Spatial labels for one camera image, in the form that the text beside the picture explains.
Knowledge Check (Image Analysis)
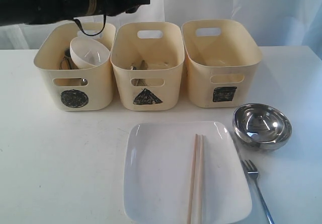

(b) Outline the cream bin triangle mark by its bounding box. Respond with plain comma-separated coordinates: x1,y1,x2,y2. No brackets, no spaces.
110,22,185,111

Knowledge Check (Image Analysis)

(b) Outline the black cable loop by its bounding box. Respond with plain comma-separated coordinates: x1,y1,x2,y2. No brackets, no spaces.
72,14,108,37

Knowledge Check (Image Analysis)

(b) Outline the white square plate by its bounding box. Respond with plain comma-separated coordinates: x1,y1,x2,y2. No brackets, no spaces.
124,121,252,223

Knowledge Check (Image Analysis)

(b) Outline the white backdrop curtain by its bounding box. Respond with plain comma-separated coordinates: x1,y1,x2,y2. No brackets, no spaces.
0,0,322,50

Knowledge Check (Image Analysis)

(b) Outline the left wooden chopstick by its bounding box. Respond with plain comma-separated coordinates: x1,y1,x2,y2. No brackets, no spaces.
187,134,198,224

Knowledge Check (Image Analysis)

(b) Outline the small white bowl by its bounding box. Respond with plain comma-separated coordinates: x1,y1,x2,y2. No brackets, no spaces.
69,37,110,69

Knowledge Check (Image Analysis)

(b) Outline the steel fork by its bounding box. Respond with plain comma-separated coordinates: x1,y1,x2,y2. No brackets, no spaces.
241,160,275,224

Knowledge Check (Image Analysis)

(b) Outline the right wooden chopstick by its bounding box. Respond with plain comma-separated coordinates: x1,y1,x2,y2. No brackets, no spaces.
197,135,204,224

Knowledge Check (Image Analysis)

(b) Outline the cream bin square mark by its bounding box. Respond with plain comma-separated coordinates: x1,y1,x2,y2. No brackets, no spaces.
182,19,262,108

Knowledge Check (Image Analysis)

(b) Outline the wooden chopstick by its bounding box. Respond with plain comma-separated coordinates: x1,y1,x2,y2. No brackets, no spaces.
187,134,198,224
197,135,204,224

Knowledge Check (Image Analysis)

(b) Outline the stainless steel bowl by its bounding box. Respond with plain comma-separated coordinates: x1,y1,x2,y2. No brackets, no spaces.
232,103,292,152

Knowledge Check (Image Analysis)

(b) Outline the steel mug front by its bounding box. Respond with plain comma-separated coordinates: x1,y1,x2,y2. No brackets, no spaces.
59,48,77,70

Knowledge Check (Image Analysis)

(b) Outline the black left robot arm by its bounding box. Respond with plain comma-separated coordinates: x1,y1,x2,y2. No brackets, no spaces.
1,0,150,26

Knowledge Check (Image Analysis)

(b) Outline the steel table knife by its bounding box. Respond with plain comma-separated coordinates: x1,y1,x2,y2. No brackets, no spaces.
136,60,148,86

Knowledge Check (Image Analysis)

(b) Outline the cream bin circle mark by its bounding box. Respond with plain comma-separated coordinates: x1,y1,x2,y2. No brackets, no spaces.
33,22,117,113

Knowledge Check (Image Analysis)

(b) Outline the steel mug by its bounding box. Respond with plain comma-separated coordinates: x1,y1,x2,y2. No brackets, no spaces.
59,48,77,70
80,78,88,86

